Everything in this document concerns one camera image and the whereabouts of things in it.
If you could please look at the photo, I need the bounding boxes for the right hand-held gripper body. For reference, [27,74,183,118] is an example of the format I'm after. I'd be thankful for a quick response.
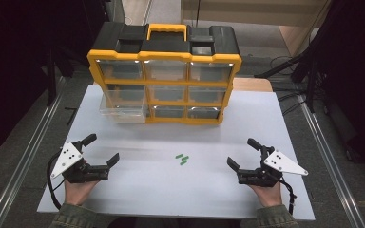
[236,145,310,188]

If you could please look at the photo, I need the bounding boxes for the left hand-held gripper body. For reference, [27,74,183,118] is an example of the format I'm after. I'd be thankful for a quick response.
[49,141,111,184]

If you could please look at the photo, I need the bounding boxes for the clear plastic drawer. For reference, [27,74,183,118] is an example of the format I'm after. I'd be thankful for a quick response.
[99,89,149,124]

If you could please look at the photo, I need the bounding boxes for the yellow black drawer organizer cabinet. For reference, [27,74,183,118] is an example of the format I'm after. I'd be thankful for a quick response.
[86,22,243,125]

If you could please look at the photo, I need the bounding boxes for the person's right hand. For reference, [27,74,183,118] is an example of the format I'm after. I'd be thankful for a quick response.
[248,181,284,209]

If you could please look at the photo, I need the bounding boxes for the person's left hand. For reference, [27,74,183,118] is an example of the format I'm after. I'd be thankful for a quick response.
[64,179,100,207]

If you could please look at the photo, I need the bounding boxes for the wooden table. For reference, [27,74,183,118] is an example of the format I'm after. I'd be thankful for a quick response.
[233,77,274,93]

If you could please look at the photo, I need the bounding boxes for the black stand leg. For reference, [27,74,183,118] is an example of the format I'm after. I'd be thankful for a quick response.
[45,47,74,107]

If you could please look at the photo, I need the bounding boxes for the black metal stand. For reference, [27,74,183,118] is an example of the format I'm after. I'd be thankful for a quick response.
[254,51,318,114]

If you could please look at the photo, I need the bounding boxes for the dark curtain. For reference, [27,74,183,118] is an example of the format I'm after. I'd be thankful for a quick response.
[0,0,110,161]
[293,0,365,174]

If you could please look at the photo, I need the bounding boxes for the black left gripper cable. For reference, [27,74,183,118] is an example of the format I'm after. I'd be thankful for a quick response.
[46,150,67,211]

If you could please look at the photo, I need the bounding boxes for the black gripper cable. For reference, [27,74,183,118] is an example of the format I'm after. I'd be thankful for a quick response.
[278,176,298,217]
[46,150,67,211]

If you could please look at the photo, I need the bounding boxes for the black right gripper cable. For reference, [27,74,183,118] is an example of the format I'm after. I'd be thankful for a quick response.
[278,176,298,217]

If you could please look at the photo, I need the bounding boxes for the metal floor rail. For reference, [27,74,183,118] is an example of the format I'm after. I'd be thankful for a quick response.
[298,94,365,228]
[0,75,68,228]

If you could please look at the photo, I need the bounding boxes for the black floor cables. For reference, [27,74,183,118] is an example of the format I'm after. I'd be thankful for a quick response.
[269,55,307,117]

